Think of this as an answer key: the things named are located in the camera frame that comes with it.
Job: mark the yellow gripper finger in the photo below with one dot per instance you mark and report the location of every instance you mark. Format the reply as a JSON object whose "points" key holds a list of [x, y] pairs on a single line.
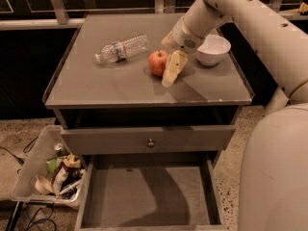
{"points": [[167, 40], [175, 63]]}

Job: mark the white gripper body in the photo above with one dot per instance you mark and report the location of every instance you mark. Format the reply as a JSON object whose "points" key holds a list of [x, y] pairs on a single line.
{"points": [[183, 38]]}

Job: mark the red apple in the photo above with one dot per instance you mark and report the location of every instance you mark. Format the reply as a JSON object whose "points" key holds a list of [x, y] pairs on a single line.
{"points": [[157, 62]]}

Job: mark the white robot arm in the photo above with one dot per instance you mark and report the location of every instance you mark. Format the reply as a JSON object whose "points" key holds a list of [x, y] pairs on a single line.
{"points": [[273, 193]]}

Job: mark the grey top drawer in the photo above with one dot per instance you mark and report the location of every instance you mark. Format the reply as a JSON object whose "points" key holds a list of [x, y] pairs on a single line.
{"points": [[128, 140]]}

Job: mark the grey drawer cabinet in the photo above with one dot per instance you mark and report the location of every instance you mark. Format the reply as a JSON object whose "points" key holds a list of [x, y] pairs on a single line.
{"points": [[83, 94]]}

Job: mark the open grey middle drawer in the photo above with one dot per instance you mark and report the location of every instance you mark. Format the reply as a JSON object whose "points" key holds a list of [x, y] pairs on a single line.
{"points": [[151, 192]]}

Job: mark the white ceramic bowl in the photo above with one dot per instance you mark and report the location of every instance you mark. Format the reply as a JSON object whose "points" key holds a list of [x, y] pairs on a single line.
{"points": [[213, 50]]}

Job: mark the metal railing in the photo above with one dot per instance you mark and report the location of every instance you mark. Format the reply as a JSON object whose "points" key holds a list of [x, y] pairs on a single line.
{"points": [[54, 14]]}

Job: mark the clear plastic water bottle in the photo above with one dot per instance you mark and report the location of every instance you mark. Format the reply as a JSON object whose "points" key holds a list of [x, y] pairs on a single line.
{"points": [[121, 50]]}

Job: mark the metal can in bin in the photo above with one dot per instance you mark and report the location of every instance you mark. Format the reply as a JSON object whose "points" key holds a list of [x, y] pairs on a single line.
{"points": [[60, 150]]}

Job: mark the crumpled trash in bin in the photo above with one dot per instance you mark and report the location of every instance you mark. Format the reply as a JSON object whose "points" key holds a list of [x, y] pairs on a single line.
{"points": [[64, 171]]}

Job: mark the clear plastic bin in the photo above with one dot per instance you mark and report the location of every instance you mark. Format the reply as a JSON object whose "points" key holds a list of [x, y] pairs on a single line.
{"points": [[24, 189]]}

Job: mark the white cup in bin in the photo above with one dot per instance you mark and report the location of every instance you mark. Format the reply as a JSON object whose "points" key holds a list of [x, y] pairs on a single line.
{"points": [[43, 186]]}

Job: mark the white slanted post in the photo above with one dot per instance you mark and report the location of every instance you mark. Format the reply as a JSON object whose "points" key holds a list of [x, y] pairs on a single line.
{"points": [[278, 101]]}

